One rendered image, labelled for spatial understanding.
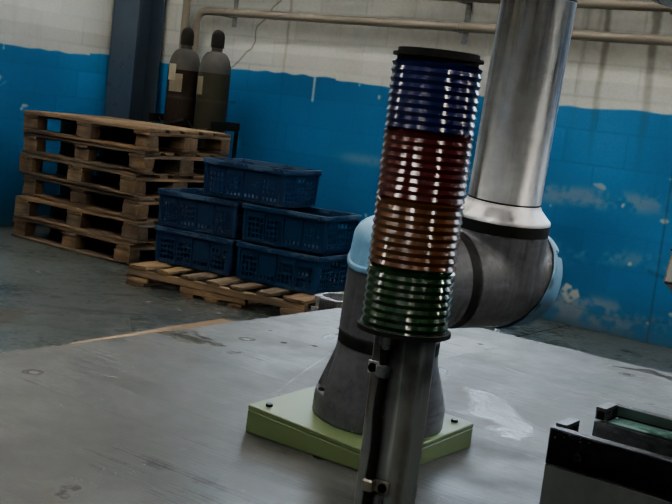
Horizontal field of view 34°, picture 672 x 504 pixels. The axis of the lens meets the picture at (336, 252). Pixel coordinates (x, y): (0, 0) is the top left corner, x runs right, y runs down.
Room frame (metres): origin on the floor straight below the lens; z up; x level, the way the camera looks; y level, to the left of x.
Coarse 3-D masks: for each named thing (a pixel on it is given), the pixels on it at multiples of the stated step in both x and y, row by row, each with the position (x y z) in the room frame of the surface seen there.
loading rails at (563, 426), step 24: (600, 408) 1.00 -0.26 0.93; (624, 408) 1.02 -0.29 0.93; (552, 432) 0.92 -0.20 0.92; (576, 432) 0.91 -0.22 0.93; (600, 432) 1.00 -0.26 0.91; (624, 432) 0.99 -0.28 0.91; (648, 432) 0.98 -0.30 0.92; (552, 456) 0.92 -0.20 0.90; (576, 456) 0.90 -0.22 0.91; (600, 456) 0.89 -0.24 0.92; (624, 456) 0.88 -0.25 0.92; (648, 456) 0.87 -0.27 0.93; (552, 480) 0.91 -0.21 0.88; (576, 480) 0.90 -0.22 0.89; (600, 480) 0.89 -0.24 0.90; (624, 480) 0.88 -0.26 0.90; (648, 480) 0.87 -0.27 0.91
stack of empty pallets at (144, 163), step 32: (32, 128) 7.66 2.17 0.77; (64, 128) 7.97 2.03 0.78; (96, 128) 7.37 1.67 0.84; (128, 128) 7.15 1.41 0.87; (160, 128) 7.22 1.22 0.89; (32, 160) 7.69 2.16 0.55; (64, 160) 7.49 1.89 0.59; (96, 160) 7.42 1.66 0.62; (128, 160) 7.66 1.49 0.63; (160, 160) 7.94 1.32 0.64; (192, 160) 7.41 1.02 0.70; (32, 192) 7.71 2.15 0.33; (64, 192) 8.03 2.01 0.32; (96, 192) 7.30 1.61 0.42; (128, 192) 7.09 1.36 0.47; (32, 224) 7.71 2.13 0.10; (64, 224) 7.43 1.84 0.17; (96, 224) 7.72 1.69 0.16; (128, 224) 7.10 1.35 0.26; (96, 256) 7.22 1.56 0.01; (128, 256) 7.05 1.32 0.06
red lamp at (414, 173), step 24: (384, 144) 0.73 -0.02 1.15; (408, 144) 0.72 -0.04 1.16; (432, 144) 0.71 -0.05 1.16; (456, 144) 0.72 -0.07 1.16; (384, 168) 0.73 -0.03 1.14; (408, 168) 0.72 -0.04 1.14; (432, 168) 0.71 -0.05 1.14; (456, 168) 0.72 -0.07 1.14; (384, 192) 0.73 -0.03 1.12; (408, 192) 0.71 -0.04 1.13; (432, 192) 0.71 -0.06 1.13; (456, 192) 0.72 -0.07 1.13
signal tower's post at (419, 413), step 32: (480, 64) 0.75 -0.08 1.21; (384, 352) 0.73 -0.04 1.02; (416, 352) 0.73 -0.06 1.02; (384, 384) 0.73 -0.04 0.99; (416, 384) 0.73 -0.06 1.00; (384, 416) 0.73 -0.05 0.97; (416, 416) 0.73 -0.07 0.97; (384, 448) 0.73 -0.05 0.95; (416, 448) 0.74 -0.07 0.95; (384, 480) 0.73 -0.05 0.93; (416, 480) 0.74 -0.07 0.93
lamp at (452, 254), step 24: (384, 216) 0.72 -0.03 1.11; (408, 216) 0.71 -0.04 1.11; (432, 216) 0.71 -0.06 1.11; (456, 216) 0.72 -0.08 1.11; (384, 240) 0.72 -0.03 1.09; (408, 240) 0.71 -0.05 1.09; (432, 240) 0.71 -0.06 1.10; (456, 240) 0.73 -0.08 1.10; (384, 264) 0.72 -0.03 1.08; (408, 264) 0.71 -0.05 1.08; (432, 264) 0.71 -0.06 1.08
